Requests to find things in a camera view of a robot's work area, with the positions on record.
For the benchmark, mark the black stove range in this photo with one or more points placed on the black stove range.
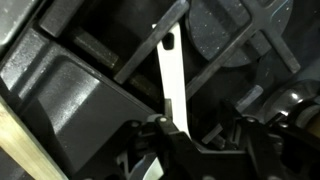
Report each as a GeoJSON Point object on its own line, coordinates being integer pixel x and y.
{"type": "Point", "coordinates": [300, 33]}

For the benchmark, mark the black cast iron grate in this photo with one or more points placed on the black cast iron grate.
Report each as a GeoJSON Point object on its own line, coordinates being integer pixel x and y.
{"type": "Point", "coordinates": [260, 20]}

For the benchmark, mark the black cast iron tray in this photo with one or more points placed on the black cast iron tray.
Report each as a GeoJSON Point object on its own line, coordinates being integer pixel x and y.
{"type": "Point", "coordinates": [83, 110]}

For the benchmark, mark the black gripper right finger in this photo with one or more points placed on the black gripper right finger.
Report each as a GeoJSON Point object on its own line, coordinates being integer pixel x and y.
{"type": "Point", "coordinates": [266, 156]}

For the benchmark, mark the black burner cap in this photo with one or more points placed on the black burner cap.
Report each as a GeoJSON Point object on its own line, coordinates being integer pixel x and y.
{"type": "Point", "coordinates": [213, 33]}

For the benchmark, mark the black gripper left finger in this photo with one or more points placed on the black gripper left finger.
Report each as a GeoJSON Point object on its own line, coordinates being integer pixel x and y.
{"type": "Point", "coordinates": [176, 150]}

